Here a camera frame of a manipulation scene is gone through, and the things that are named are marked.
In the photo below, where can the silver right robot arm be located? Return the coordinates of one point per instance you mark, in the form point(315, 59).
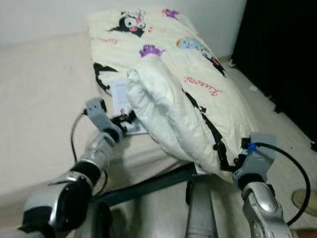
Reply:
point(262, 208)

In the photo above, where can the black cabinet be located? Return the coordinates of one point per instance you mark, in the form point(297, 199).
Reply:
point(277, 49)

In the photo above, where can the white printed booklet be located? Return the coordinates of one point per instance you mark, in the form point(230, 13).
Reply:
point(121, 94)

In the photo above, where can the white paper scrap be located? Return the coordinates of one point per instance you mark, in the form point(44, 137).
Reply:
point(253, 88)

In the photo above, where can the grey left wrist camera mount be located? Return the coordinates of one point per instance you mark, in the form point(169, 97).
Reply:
point(98, 113)

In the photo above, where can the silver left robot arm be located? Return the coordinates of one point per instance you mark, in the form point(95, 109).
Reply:
point(59, 203)

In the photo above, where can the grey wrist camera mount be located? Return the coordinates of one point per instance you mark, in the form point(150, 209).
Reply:
point(257, 161)
point(98, 113)

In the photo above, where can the grey robot leg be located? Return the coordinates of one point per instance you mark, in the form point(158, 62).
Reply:
point(203, 213)

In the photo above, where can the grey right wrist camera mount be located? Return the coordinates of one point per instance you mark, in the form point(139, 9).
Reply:
point(257, 161)

